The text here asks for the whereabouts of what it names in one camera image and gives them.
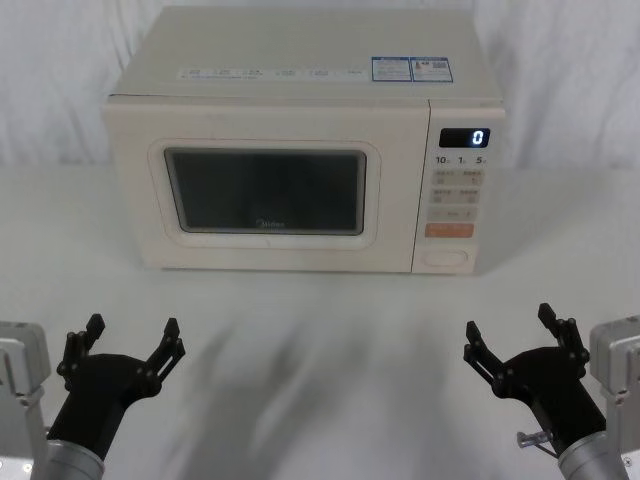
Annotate white curtain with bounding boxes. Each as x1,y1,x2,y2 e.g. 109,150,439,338
0,0,640,169

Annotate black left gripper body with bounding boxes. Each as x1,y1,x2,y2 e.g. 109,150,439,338
46,352,166,461

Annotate white table cloth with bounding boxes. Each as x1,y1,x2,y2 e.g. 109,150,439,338
0,158,640,480

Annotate thin cable with silver plug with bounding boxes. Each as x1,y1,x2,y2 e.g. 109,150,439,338
516,430,562,459

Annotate cream microwave oven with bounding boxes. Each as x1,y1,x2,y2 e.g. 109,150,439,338
102,5,507,278

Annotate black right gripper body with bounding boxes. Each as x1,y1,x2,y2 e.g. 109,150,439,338
491,345,609,452

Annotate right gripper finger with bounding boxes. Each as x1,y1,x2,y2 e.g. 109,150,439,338
536,302,592,382
463,320,517,399

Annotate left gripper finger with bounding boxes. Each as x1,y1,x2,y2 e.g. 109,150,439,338
134,317,188,397
56,313,107,387

